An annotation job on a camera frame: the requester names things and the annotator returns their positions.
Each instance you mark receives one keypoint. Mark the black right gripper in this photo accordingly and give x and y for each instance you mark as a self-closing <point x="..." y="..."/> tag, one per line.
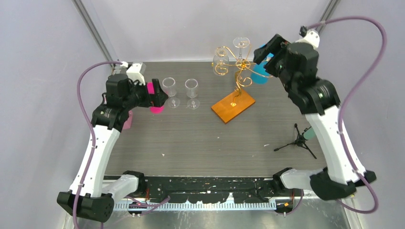
<point x="277" y="43"/>

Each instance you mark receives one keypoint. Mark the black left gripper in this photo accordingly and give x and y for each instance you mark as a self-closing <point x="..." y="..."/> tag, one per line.
<point x="158" y="98"/>

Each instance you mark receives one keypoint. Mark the pink wine glass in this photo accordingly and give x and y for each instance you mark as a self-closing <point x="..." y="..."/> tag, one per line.
<point x="154" y="108"/>

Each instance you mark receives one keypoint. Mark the clear wine glass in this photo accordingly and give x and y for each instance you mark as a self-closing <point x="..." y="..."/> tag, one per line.
<point x="192" y="93"/>
<point x="169" y="87"/>

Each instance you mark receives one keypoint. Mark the blue wine glass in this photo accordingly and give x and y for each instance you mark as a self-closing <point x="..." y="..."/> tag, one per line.
<point x="259" y="74"/>

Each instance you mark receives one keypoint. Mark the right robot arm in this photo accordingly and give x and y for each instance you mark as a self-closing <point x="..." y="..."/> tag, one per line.
<point x="295" y="65"/>

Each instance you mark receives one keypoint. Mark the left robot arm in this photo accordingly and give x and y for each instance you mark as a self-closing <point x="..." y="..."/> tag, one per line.
<point x="86" y="197"/>

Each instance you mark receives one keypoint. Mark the orange wooden rack base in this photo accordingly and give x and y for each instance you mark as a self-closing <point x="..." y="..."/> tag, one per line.
<point x="232" y="105"/>

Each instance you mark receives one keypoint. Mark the clear glass hanging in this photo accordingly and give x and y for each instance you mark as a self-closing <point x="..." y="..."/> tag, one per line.
<point x="241" y="43"/>
<point x="220" y="61"/>

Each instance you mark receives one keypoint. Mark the pink wedge stand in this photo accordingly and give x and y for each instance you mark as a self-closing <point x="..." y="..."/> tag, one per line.
<point x="127" y="124"/>

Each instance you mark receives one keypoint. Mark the clear glass hanging left rear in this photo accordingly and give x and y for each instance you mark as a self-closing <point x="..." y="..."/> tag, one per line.
<point x="220" y="61"/>

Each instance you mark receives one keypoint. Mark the mint green bottle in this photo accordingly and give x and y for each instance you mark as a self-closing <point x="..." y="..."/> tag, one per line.
<point x="308" y="133"/>

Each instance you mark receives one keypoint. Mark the small black tripod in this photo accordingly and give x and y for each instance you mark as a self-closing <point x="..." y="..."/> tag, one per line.
<point x="299" y="141"/>

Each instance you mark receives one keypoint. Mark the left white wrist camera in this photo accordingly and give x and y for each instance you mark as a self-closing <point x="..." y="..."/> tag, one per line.
<point x="134" y="71"/>

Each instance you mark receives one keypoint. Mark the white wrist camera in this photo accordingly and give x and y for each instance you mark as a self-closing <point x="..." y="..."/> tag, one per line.
<point x="309" y="36"/>
<point x="134" y="71"/>

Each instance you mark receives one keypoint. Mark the gold wire wine glass rack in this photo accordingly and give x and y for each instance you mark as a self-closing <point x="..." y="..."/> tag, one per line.
<point x="243" y="65"/>

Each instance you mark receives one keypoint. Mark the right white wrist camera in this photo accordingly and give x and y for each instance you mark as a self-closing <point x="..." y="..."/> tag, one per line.
<point x="309" y="36"/>

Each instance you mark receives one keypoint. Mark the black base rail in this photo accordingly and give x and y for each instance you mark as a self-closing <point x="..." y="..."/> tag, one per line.
<point x="210" y="190"/>

